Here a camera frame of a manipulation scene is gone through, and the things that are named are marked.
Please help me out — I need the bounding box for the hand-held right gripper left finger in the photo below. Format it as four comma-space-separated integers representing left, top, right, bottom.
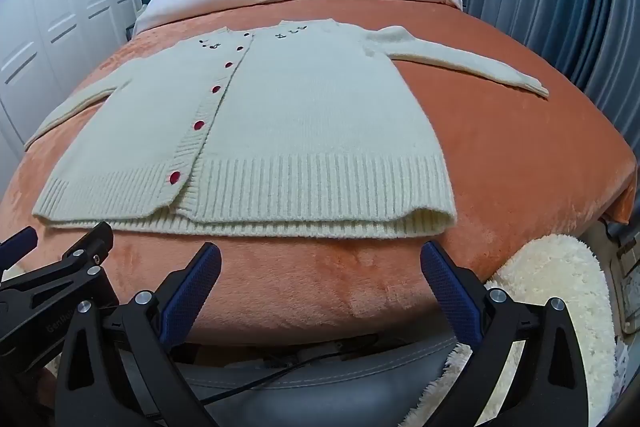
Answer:
54, 242, 222, 427

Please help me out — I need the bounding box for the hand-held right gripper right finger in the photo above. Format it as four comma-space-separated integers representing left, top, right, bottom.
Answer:
419, 240, 591, 427

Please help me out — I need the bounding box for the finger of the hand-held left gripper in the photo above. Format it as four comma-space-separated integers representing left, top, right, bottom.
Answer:
0, 227, 39, 265
0, 222, 115, 308

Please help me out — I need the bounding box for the cream knitted cardigan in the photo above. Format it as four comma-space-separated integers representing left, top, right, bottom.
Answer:
24, 19, 550, 240

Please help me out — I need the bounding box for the orange plush blanket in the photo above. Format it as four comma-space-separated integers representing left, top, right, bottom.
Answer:
0, 0, 638, 348

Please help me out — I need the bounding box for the white wardrobe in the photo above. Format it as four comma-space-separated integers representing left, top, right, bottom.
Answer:
0, 0, 146, 168

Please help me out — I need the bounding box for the black cable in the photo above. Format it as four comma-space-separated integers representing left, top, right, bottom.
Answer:
200, 349, 351, 408

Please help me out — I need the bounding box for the grey padded bed frame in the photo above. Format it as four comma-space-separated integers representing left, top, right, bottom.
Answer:
175, 332, 461, 427

